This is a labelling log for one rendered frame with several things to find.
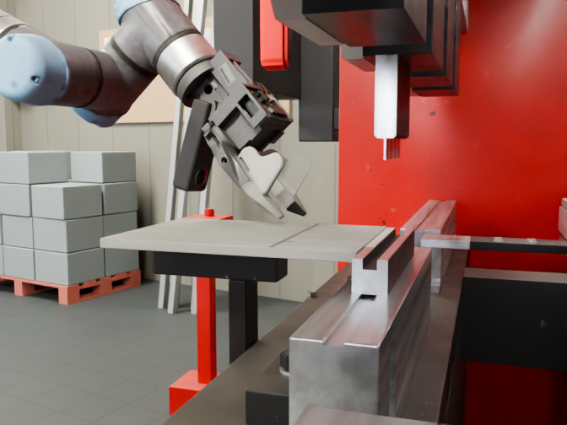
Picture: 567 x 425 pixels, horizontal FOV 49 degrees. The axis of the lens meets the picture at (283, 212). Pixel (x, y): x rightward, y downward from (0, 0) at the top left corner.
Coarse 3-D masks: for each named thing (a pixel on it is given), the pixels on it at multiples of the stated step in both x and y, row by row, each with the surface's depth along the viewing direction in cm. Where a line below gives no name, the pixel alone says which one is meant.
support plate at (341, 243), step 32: (160, 224) 74; (192, 224) 74; (224, 224) 74; (256, 224) 74; (288, 224) 74; (320, 224) 74; (256, 256) 58; (288, 256) 57; (320, 256) 57; (352, 256) 56
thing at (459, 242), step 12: (432, 240) 59; (444, 240) 59; (456, 240) 59; (468, 240) 59; (480, 240) 59; (492, 240) 59; (504, 240) 59; (516, 240) 59; (528, 240) 59; (540, 240) 59; (552, 240) 59; (564, 240) 59; (528, 252) 57; (540, 252) 57; (552, 252) 56; (564, 252) 56
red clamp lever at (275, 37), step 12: (264, 0) 48; (264, 12) 48; (264, 24) 48; (276, 24) 48; (264, 36) 48; (276, 36) 48; (288, 36) 48; (264, 48) 48; (276, 48) 48; (288, 48) 48; (264, 60) 49; (276, 60) 48; (288, 60) 48
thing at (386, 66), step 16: (384, 64) 57; (400, 64) 58; (384, 80) 57; (400, 80) 59; (384, 96) 57; (400, 96) 59; (384, 112) 57; (400, 112) 60; (384, 128) 58; (400, 128) 60; (384, 144) 58
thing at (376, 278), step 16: (384, 240) 63; (400, 240) 62; (368, 256) 55; (384, 256) 53; (400, 256) 59; (352, 272) 53; (368, 272) 52; (384, 272) 52; (400, 272) 60; (352, 288) 53; (368, 288) 52; (384, 288) 52
